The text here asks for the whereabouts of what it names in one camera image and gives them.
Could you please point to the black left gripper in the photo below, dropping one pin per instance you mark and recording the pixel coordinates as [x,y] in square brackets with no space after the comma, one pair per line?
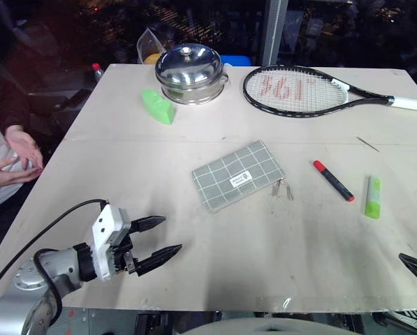
[124,257]

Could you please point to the green highlighter pen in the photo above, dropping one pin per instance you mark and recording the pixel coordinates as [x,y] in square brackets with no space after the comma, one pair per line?
[373,199]

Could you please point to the grey checked fabric pouch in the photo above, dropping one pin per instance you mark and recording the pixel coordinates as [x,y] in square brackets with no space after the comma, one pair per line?
[229,174]

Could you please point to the red and black marker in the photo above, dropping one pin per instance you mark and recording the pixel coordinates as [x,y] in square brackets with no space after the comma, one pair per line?
[334,181]

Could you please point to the person's dark sleeved left forearm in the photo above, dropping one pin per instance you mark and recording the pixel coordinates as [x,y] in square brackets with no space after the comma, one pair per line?
[10,108]

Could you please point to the person's left hand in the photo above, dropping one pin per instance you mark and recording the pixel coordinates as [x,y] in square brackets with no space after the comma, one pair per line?
[23,146]

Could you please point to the person's right hand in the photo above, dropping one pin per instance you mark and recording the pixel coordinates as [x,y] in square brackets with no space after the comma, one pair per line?
[5,176]

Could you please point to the black white striped sneaker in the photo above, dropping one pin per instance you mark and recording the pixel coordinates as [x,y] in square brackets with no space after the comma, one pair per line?
[409,317]

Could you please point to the thin metal needle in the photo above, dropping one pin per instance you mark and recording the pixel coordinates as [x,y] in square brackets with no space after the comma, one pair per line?
[368,143]

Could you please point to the green plastic wedge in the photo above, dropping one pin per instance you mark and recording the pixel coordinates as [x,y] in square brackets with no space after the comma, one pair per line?
[157,106]

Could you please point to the stainless steel pot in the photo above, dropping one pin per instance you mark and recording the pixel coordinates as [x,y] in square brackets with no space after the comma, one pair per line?
[194,95]

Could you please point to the red capped plastic bottle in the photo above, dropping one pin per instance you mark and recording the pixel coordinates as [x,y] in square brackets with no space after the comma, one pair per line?
[97,72]

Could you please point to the black and white tennis racket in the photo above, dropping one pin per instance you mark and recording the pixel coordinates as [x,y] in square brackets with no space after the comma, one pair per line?
[369,94]

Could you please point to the domed steel pot lid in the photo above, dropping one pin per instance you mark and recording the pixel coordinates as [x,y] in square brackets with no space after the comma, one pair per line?
[187,64]

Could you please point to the yellow round object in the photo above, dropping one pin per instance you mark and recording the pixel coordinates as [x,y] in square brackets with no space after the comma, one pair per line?
[151,59]

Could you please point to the blue plastic object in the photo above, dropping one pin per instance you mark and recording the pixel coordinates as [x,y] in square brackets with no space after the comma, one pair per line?
[236,61]

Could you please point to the clear plastic container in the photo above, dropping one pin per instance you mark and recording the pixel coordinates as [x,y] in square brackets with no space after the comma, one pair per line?
[148,42]

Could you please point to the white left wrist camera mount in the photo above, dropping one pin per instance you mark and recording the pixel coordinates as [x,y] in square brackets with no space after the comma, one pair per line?
[107,223]

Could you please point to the grey metal post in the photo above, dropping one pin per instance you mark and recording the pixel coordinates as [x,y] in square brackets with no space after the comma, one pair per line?
[274,31]

